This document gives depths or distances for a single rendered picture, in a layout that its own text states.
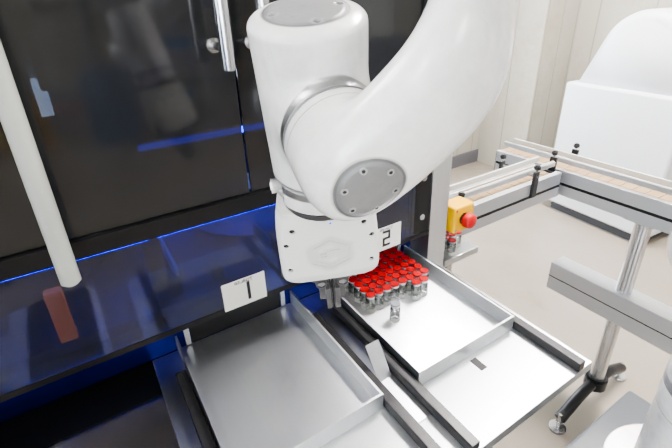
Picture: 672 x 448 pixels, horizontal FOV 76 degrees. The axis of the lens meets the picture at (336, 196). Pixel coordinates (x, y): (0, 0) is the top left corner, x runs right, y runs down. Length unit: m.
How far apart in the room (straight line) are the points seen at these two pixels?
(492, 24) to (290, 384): 0.71
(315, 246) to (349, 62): 0.19
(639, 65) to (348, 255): 2.90
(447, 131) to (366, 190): 0.06
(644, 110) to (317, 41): 2.95
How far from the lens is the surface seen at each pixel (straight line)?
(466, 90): 0.26
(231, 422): 0.83
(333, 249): 0.42
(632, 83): 3.23
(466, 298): 1.05
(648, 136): 3.18
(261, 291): 0.86
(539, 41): 3.97
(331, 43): 0.28
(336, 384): 0.85
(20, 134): 0.60
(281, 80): 0.30
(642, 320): 1.82
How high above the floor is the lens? 1.52
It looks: 25 degrees down
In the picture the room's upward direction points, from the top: 2 degrees counter-clockwise
